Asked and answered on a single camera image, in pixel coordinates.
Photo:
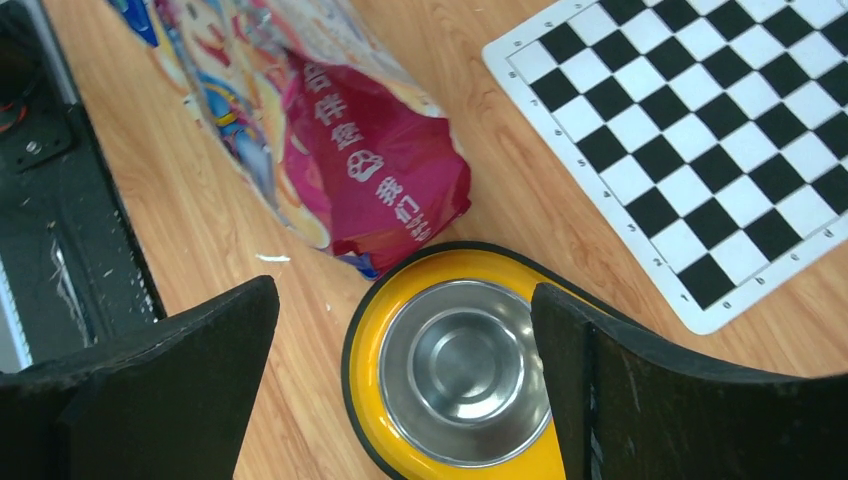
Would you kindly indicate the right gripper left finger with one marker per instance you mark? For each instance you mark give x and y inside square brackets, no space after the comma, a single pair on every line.
[170,401]

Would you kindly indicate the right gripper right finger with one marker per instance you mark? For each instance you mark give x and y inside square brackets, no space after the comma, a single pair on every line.
[629,404]

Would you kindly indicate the pink pet food bag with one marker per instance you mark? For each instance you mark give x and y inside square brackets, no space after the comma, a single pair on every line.
[339,141]

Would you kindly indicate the yellow double pet bowl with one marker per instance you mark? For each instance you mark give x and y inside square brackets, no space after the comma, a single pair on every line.
[441,377]

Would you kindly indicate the black white chessboard mat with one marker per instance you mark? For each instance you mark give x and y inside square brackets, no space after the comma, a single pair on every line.
[710,135]

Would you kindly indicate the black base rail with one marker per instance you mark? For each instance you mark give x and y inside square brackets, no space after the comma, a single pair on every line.
[73,272]

